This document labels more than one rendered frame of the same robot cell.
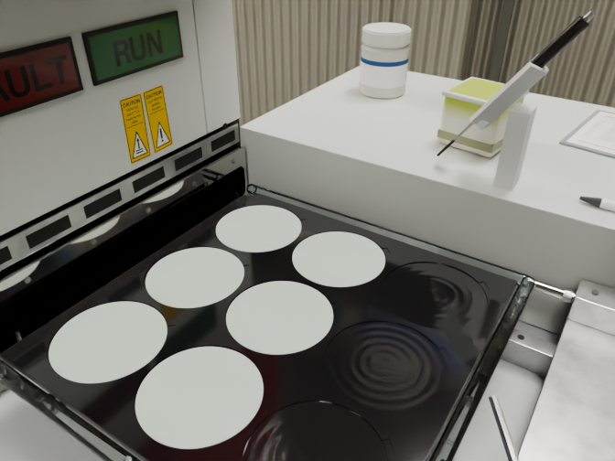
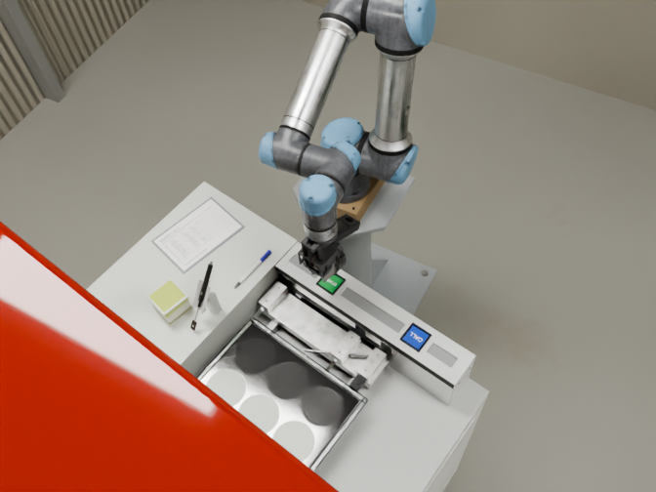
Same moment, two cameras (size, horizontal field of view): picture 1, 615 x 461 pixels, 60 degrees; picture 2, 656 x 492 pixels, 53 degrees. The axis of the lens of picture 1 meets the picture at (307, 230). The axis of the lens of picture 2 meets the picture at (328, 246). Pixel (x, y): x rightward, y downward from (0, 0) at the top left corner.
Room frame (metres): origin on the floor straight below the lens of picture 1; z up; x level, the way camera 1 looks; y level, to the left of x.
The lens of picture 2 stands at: (0.08, 0.53, 2.42)
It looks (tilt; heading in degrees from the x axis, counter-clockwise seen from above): 57 degrees down; 279
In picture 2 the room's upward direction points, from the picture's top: 6 degrees counter-clockwise
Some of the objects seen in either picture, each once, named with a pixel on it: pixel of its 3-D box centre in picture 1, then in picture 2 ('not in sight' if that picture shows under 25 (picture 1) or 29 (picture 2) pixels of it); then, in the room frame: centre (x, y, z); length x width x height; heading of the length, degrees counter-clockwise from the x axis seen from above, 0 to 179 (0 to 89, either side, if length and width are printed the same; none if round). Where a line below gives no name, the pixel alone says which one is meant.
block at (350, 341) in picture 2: not in sight; (346, 347); (0.18, -0.16, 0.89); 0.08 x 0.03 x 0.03; 57
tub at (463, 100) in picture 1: (480, 116); (170, 302); (0.61, -0.21, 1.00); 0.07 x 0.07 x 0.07; 48
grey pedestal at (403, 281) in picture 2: not in sight; (362, 243); (0.17, -0.80, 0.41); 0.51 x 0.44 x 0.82; 66
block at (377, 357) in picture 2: not in sight; (371, 364); (0.11, -0.12, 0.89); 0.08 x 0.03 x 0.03; 57
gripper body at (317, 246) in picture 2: not in sight; (320, 247); (0.23, -0.29, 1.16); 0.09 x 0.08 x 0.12; 57
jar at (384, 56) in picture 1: (383, 60); not in sight; (0.80, -0.11, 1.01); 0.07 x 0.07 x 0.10
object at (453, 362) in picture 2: not in sight; (370, 320); (0.12, -0.24, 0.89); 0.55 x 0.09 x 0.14; 147
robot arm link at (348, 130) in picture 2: not in sight; (345, 145); (0.21, -0.70, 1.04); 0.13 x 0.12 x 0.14; 160
